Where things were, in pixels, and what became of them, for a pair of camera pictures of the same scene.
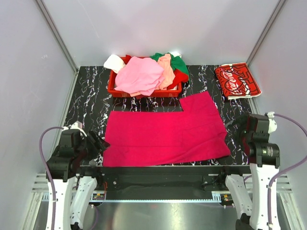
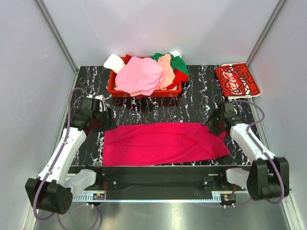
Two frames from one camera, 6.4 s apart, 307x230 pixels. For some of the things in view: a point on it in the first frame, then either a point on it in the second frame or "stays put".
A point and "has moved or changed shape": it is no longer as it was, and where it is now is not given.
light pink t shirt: x=139 y=75 stays put
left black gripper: x=101 y=144 -> x=110 y=124
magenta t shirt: x=143 y=138 has moved or changed shape
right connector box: x=226 y=200 stays put
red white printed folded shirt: x=235 y=81 stays put
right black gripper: x=242 y=120 -> x=212 y=129
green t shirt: x=178 y=63 stays put
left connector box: x=97 y=196 stays put
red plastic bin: x=156 y=94 stays put
